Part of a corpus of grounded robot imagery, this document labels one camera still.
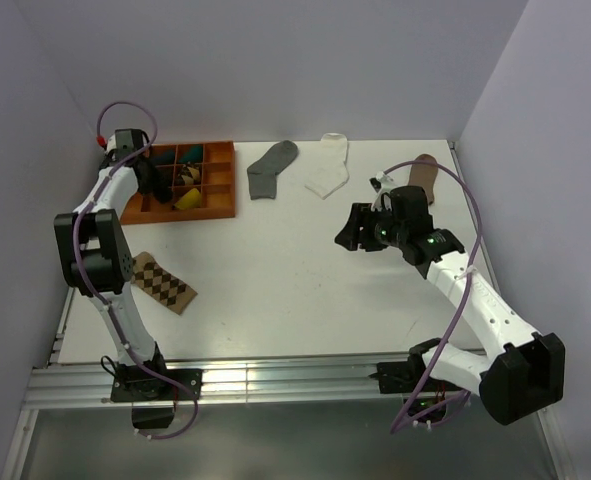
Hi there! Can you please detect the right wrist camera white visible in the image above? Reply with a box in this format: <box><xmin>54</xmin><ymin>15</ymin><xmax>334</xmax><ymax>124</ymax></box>
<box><xmin>369</xmin><ymin>172</ymin><xmax>397</xmax><ymax>211</ymax></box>

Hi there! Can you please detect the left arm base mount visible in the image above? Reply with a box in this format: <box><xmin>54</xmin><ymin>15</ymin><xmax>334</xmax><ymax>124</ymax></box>
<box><xmin>110</xmin><ymin>368</ymin><xmax>203</xmax><ymax>431</ymax></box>

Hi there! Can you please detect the black sock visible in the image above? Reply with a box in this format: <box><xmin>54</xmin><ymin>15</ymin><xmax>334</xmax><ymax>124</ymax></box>
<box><xmin>143</xmin><ymin>169</ymin><xmax>173</xmax><ymax>204</ymax></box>

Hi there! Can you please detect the brown argyle rolled sock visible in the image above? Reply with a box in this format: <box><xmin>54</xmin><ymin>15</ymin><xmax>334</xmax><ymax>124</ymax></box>
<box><xmin>174</xmin><ymin>164</ymin><xmax>201</xmax><ymax>187</ymax></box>

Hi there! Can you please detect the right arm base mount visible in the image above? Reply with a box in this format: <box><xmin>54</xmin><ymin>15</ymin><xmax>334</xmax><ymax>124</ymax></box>
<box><xmin>369</xmin><ymin>338</ymin><xmax>460</xmax><ymax>416</ymax></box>

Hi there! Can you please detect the grey sock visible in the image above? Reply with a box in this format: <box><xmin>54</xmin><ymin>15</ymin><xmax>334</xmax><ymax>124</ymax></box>
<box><xmin>247</xmin><ymin>140</ymin><xmax>299</xmax><ymax>200</ymax></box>

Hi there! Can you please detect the white sock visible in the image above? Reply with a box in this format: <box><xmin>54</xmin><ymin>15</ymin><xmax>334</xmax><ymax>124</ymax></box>
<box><xmin>305</xmin><ymin>133</ymin><xmax>350</xmax><ymax>200</ymax></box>

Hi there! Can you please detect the tan argyle sock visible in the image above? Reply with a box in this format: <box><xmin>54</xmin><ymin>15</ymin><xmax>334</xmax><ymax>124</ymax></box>
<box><xmin>131</xmin><ymin>252</ymin><xmax>197</xmax><ymax>315</ymax></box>

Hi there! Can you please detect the tan sock maroon striped cuff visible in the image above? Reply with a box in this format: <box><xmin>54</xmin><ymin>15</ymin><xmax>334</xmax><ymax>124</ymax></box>
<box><xmin>408</xmin><ymin>154</ymin><xmax>439</xmax><ymax>205</ymax></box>

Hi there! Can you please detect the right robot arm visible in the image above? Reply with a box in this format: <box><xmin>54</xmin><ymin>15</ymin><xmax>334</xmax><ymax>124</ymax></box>
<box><xmin>335</xmin><ymin>186</ymin><xmax>566</xmax><ymax>425</ymax></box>

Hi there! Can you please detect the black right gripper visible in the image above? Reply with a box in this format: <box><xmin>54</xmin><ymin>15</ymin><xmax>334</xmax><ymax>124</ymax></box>
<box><xmin>334</xmin><ymin>202</ymin><xmax>408</xmax><ymax>252</ymax></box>

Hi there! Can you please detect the orange compartment tray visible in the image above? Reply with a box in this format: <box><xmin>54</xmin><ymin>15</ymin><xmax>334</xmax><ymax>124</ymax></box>
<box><xmin>121</xmin><ymin>141</ymin><xmax>236</xmax><ymax>225</ymax></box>

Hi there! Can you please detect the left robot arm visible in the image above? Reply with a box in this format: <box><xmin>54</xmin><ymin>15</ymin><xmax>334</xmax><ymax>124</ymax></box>
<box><xmin>54</xmin><ymin>129</ymin><xmax>172</xmax><ymax>399</ymax></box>

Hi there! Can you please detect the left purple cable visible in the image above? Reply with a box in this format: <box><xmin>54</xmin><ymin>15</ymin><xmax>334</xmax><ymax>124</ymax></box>
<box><xmin>72</xmin><ymin>101</ymin><xmax>201</xmax><ymax>441</ymax></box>

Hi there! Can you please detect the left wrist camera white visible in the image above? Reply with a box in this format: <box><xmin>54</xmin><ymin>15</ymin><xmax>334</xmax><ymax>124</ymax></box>
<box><xmin>96</xmin><ymin>135</ymin><xmax>116</xmax><ymax>155</ymax></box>

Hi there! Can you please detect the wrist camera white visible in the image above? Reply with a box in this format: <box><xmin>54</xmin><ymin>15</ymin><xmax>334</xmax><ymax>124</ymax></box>
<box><xmin>369</xmin><ymin>172</ymin><xmax>397</xmax><ymax>211</ymax></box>
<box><xmin>96</xmin><ymin>135</ymin><xmax>116</xmax><ymax>155</ymax></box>

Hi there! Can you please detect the yellow rolled sock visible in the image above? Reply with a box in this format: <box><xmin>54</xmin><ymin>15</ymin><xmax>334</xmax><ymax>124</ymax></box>
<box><xmin>173</xmin><ymin>188</ymin><xmax>201</xmax><ymax>211</ymax></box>

